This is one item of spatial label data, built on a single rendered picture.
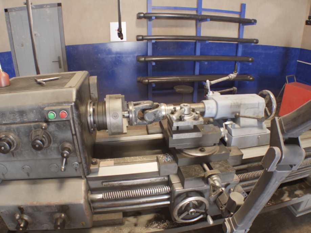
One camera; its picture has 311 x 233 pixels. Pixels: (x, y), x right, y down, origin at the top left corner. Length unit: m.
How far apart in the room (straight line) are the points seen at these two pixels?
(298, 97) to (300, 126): 3.44
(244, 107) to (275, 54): 4.25
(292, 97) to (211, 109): 2.84
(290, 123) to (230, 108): 0.83
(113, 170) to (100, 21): 3.36
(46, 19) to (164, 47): 2.36
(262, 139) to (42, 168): 1.42
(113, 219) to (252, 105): 1.21
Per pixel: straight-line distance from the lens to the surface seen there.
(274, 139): 0.61
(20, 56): 4.60
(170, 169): 1.21
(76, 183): 1.19
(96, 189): 1.32
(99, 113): 1.20
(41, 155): 1.16
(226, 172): 1.19
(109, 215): 1.47
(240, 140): 1.45
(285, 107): 4.15
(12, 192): 1.32
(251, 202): 0.74
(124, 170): 1.22
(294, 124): 0.58
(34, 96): 1.08
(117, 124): 1.17
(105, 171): 1.22
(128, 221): 1.50
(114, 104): 1.17
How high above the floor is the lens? 1.59
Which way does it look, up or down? 24 degrees down
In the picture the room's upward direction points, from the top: straight up
